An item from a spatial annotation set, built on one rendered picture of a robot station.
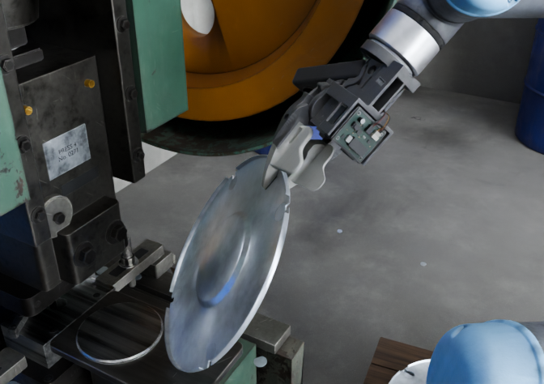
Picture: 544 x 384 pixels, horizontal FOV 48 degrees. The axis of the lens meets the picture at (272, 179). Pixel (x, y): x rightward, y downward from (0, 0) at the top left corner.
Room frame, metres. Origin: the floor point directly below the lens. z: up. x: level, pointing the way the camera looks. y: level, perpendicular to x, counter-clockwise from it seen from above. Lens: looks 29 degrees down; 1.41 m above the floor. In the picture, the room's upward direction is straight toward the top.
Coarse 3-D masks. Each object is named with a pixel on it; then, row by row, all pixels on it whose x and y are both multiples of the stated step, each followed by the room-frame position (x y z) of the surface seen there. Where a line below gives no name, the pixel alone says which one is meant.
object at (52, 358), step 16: (80, 288) 0.77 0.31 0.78; (96, 288) 0.77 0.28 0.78; (112, 288) 0.77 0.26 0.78; (64, 304) 0.74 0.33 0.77; (80, 304) 0.73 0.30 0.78; (32, 320) 0.69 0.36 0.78; (48, 320) 0.69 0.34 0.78; (64, 320) 0.69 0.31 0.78; (32, 336) 0.66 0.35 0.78; (48, 336) 0.66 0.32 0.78; (32, 352) 0.65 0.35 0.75; (48, 352) 0.65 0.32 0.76; (48, 368) 0.64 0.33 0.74
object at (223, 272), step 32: (256, 160) 0.73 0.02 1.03; (224, 192) 0.76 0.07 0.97; (256, 192) 0.67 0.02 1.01; (288, 192) 0.60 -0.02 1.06; (224, 224) 0.68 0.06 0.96; (256, 224) 0.62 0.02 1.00; (192, 256) 0.71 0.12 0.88; (224, 256) 0.62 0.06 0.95; (256, 256) 0.57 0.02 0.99; (192, 288) 0.65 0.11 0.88; (224, 288) 0.57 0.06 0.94; (256, 288) 0.53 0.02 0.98; (192, 320) 0.59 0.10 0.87; (224, 320) 0.53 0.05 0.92; (192, 352) 0.54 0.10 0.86; (224, 352) 0.49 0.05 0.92
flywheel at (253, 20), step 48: (240, 0) 0.99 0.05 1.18; (288, 0) 0.95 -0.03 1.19; (336, 0) 0.87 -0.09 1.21; (384, 0) 0.95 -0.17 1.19; (192, 48) 1.04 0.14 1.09; (240, 48) 0.99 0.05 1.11; (288, 48) 0.91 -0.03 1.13; (336, 48) 0.87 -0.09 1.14; (192, 96) 1.00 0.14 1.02; (240, 96) 0.95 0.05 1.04; (288, 96) 0.91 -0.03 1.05
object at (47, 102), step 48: (48, 48) 0.78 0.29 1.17; (48, 96) 0.68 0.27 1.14; (96, 96) 0.74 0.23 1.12; (48, 144) 0.66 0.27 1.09; (96, 144) 0.73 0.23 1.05; (48, 192) 0.65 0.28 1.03; (96, 192) 0.72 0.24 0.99; (0, 240) 0.66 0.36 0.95; (48, 240) 0.64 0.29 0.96; (96, 240) 0.67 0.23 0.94; (48, 288) 0.63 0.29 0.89
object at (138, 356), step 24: (96, 312) 0.71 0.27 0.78; (120, 312) 0.71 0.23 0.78; (144, 312) 0.71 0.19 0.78; (72, 336) 0.66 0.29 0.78; (96, 336) 0.65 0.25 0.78; (120, 336) 0.65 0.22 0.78; (144, 336) 0.65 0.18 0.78; (72, 360) 0.62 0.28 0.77; (96, 360) 0.61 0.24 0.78; (120, 360) 0.61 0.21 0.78; (144, 360) 0.61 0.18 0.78; (168, 360) 0.61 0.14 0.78
